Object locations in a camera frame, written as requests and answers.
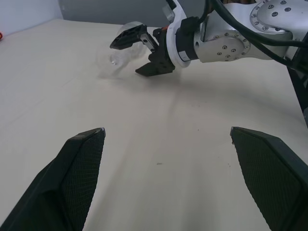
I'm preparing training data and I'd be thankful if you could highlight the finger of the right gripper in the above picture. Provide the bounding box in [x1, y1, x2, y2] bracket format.
[135, 60, 174, 77]
[109, 24, 147, 51]

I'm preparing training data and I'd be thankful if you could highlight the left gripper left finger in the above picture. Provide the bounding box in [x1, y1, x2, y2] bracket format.
[0, 127, 107, 231]

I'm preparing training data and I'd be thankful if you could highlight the clear plastic cup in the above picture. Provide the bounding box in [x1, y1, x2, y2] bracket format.
[95, 21, 151, 79]

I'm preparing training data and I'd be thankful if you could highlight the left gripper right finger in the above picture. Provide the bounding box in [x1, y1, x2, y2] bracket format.
[230, 126, 308, 231]

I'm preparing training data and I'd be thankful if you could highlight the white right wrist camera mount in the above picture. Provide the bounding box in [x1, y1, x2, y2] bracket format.
[162, 0, 193, 68]

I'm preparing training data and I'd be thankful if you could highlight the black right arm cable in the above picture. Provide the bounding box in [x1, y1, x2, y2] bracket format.
[199, 0, 308, 67]

